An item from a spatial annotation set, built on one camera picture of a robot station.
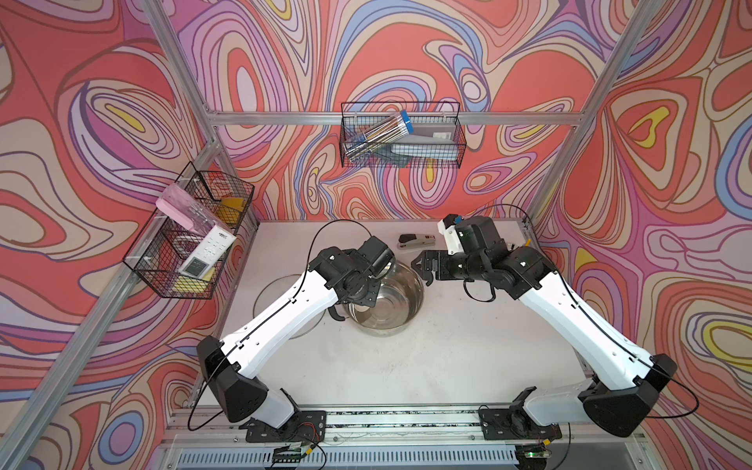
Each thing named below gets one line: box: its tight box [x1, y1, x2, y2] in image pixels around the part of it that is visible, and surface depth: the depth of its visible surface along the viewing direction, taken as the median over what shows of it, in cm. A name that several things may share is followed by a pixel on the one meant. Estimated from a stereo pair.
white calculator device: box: [178, 225, 237, 280], surface depth 70 cm
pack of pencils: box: [343, 109, 415, 162], surface depth 82 cm
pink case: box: [154, 183, 235, 236], surface depth 73 cm
